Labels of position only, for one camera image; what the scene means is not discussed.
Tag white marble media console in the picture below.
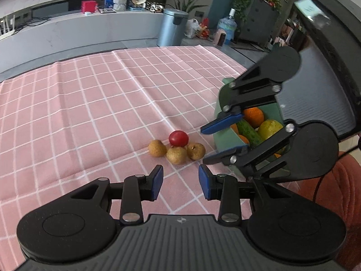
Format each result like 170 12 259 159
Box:
0 4 167 74

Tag green cucumber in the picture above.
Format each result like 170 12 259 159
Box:
236 119 264 148

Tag grey metal trash can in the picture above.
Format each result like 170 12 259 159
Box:
157 8 190 47

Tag brown longan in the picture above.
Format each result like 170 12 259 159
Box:
166 146 188 165
187 143 206 161
148 140 168 157

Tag red cherry tomato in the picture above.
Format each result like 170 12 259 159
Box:
169 130 189 147

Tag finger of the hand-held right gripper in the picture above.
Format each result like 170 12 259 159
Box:
202 122 299 179
201 71 282 135

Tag pink checkered tablecloth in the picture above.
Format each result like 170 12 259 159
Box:
0 45 256 262

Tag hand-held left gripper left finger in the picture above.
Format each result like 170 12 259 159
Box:
64 164 164 227

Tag red box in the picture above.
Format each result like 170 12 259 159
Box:
81 0 97 13

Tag black cables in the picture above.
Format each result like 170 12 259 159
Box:
17 16 52 30

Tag dark grey cabinet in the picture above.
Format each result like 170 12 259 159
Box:
238 0 280 45

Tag small pink appliance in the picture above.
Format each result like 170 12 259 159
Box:
213 29 227 47

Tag black white patterned box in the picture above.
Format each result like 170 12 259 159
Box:
146 2 164 13

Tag orange upholstered chair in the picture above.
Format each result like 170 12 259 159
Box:
293 151 361 271

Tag white router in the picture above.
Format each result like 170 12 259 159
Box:
0 14 18 39

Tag red snack bag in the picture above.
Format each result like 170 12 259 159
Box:
197 18 211 39

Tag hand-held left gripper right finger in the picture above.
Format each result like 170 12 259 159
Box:
198 163 297 227

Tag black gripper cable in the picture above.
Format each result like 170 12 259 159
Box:
312 134 361 204

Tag blue water jug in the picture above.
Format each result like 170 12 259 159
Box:
217 8 238 42

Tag white plastic bag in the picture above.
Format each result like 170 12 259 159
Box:
185 19 199 39

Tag green plastic colander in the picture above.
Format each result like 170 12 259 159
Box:
213 77 293 173

